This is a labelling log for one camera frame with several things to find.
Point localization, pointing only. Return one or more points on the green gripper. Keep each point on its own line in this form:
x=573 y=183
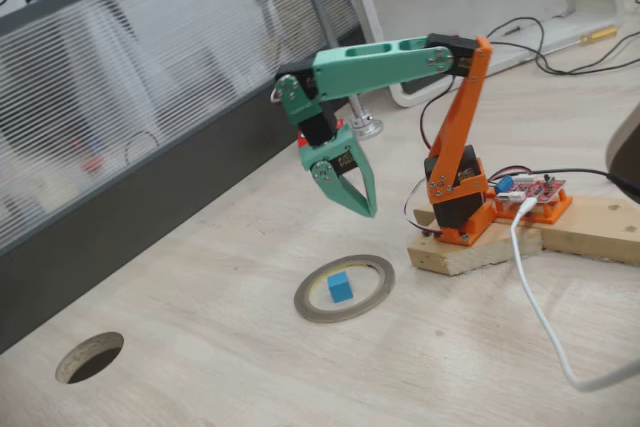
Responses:
x=334 y=159

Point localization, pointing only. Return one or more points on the blue cube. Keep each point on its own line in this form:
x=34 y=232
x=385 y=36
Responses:
x=340 y=288

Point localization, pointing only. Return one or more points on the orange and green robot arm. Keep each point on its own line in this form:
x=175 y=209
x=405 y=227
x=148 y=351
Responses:
x=370 y=67

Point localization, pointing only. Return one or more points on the small red box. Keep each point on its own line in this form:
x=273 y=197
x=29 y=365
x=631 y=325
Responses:
x=301 y=139

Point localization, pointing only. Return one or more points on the wooden base block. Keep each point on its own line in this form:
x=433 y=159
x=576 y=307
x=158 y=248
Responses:
x=450 y=257

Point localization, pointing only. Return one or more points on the red controller board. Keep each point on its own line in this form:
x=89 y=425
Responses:
x=535 y=188

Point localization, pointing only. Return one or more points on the frosted glass desk partition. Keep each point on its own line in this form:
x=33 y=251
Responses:
x=150 y=72

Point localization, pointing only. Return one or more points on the wooden plank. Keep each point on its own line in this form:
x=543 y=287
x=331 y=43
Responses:
x=590 y=227

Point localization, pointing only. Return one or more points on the grey rounded object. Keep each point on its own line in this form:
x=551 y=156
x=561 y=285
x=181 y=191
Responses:
x=627 y=147

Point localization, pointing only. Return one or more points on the silver metal post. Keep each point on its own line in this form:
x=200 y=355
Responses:
x=365 y=124

